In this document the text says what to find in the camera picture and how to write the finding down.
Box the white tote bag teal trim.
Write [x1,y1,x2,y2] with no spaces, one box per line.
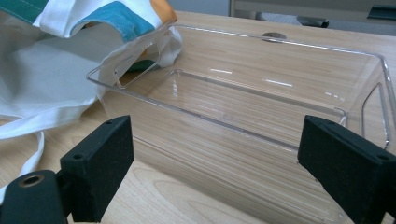
[0,0,184,203]

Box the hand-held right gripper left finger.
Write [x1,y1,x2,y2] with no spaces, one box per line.
[59,115,135,224]

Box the teal cabinet handle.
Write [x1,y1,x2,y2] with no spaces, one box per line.
[367,6,396,21]

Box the beige cabinet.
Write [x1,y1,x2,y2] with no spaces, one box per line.
[229,0,396,26]

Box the clear plastic storage bin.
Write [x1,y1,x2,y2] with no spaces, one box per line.
[86,22,396,224]

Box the small black bar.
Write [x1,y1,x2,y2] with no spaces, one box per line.
[296,16,331,29]

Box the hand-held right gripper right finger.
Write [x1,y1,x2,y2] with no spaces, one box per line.
[297,114,396,224]

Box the round desk cable hole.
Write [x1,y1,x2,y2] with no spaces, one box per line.
[261,32,288,43]

